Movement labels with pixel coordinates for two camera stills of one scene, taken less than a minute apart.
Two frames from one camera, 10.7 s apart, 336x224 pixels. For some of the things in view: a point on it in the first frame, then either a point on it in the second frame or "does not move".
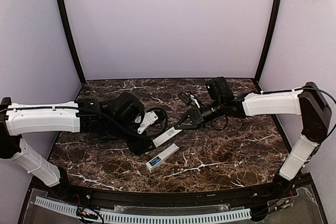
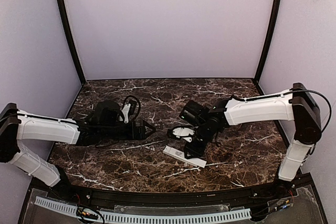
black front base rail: [144, 197] does not move
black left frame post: [66, 15] does not move
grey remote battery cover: [165, 136] → [179, 155]
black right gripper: [196, 116] → [191, 151]
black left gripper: [140, 145] → [139, 131]
